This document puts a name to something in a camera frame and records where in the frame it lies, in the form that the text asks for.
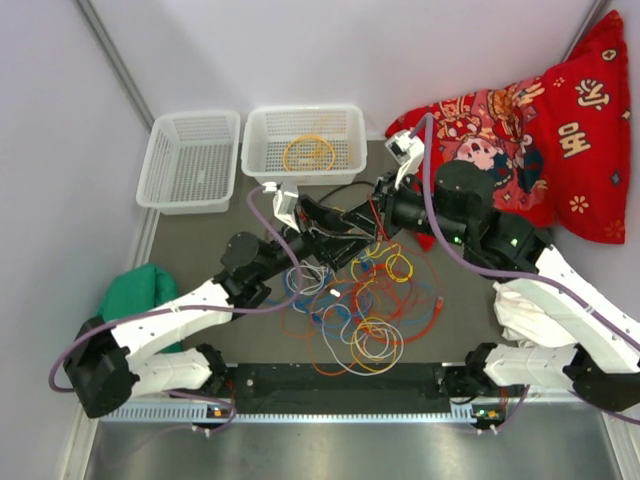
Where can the green cloth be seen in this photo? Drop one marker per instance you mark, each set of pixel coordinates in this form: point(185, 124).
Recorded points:
point(136, 291)

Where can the white plastic basket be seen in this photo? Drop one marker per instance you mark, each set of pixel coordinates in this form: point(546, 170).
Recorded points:
point(190, 163)
point(306, 145)

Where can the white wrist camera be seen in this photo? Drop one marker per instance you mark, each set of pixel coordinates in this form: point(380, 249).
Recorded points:
point(408, 151)
point(284, 202)

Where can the red printed pillow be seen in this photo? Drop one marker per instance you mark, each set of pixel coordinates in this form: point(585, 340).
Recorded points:
point(557, 146)

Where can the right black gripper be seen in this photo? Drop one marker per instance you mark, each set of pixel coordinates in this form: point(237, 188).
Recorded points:
point(386, 199)

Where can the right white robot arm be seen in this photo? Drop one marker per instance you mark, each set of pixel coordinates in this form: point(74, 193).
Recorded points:
point(579, 340)

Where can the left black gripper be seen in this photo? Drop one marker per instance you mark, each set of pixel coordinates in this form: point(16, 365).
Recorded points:
point(327, 240)

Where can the grey slotted cable duct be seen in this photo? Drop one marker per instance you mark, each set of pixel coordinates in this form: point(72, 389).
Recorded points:
point(198, 412)

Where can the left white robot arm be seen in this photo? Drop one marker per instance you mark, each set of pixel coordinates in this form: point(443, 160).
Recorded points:
point(112, 362)

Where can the right white plastic basket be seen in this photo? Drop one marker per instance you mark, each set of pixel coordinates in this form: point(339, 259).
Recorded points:
point(306, 145)

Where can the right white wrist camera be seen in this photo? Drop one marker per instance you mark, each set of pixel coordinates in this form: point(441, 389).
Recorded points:
point(408, 151)

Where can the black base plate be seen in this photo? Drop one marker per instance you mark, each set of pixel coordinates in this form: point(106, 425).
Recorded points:
point(300, 388)

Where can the left white plastic basket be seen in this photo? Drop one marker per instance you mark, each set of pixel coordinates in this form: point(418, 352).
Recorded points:
point(190, 163)

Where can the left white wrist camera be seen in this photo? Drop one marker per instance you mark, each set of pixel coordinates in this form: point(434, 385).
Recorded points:
point(284, 202)

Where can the white cloth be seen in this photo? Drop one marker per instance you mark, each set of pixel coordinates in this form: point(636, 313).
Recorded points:
point(525, 323)

